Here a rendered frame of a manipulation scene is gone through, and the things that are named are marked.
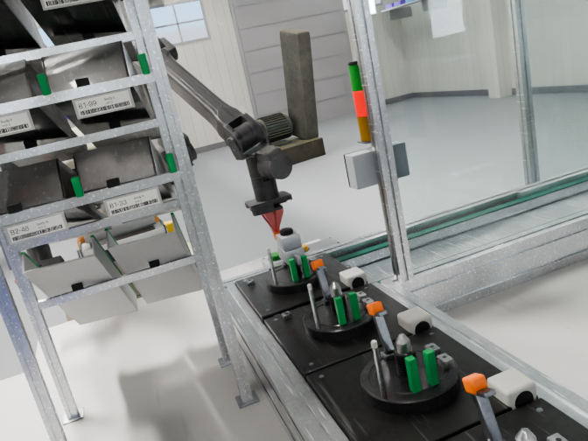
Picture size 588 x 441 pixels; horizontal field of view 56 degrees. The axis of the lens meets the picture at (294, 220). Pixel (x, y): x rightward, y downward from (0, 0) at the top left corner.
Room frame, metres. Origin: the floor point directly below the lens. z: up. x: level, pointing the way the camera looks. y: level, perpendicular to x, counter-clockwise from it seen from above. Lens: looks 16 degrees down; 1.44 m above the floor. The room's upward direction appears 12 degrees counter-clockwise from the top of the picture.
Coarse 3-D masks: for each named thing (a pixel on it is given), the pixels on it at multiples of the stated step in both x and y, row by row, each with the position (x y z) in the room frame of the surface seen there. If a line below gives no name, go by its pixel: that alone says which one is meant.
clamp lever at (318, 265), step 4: (316, 260) 1.01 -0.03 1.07; (320, 260) 1.01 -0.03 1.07; (312, 264) 1.01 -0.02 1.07; (316, 264) 1.00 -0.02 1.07; (320, 264) 1.00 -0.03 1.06; (312, 268) 1.01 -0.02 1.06; (316, 268) 1.00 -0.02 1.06; (320, 268) 0.98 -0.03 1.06; (324, 268) 0.99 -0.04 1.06; (316, 272) 1.00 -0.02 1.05; (320, 272) 1.00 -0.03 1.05; (324, 272) 1.00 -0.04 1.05; (320, 276) 1.00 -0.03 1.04; (324, 276) 1.00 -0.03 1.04; (320, 280) 0.99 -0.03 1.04; (324, 280) 1.00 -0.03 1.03; (320, 284) 0.99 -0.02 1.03; (324, 284) 0.99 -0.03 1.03; (324, 288) 0.99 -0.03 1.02; (328, 288) 0.99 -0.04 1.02; (324, 292) 0.99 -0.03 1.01; (328, 292) 0.99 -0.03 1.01; (324, 296) 0.99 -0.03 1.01
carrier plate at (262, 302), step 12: (324, 264) 1.25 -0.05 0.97; (336, 264) 1.23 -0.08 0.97; (252, 276) 1.27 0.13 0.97; (264, 276) 1.25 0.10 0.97; (336, 276) 1.16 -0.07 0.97; (240, 288) 1.22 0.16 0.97; (252, 288) 1.20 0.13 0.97; (264, 288) 1.18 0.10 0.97; (348, 288) 1.09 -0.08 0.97; (252, 300) 1.13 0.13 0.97; (264, 300) 1.11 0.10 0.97; (276, 300) 1.10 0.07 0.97; (288, 300) 1.09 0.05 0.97; (300, 300) 1.07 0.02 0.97; (264, 312) 1.05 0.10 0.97; (276, 312) 1.04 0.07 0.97; (264, 324) 1.04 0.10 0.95
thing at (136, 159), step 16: (128, 144) 0.97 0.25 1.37; (144, 144) 0.97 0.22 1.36; (80, 160) 0.95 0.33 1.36; (96, 160) 0.95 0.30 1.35; (112, 160) 0.95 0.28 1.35; (128, 160) 0.95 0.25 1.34; (144, 160) 0.95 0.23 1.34; (160, 160) 1.05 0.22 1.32; (80, 176) 0.94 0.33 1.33; (96, 176) 0.94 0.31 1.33; (112, 176) 0.94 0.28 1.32; (128, 176) 0.94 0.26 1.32; (144, 176) 0.94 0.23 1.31; (160, 192) 1.03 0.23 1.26; (176, 208) 1.17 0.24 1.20
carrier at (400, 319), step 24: (336, 288) 0.93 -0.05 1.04; (360, 288) 1.07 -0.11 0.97; (312, 312) 0.96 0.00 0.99; (336, 312) 0.92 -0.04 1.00; (360, 312) 0.92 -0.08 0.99; (408, 312) 0.88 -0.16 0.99; (288, 336) 0.93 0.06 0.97; (312, 336) 0.90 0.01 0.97; (336, 336) 0.87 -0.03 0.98; (360, 336) 0.87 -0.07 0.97; (408, 336) 0.84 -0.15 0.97; (312, 360) 0.82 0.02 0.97; (336, 360) 0.81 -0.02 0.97
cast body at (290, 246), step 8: (280, 232) 1.18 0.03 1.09; (288, 232) 1.17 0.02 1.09; (296, 232) 1.18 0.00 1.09; (280, 240) 1.16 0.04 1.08; (288, 240) 1.16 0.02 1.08; (296, 240) 1.16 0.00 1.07; (280, 248) 1.18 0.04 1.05; (288, 248) 1.15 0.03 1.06; (296, 248) 1.15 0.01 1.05; (280, 256) 1.19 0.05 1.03; (288, 256) 1.15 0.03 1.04; (296, 256) 1.13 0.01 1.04; (288, 264) 1.15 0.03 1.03
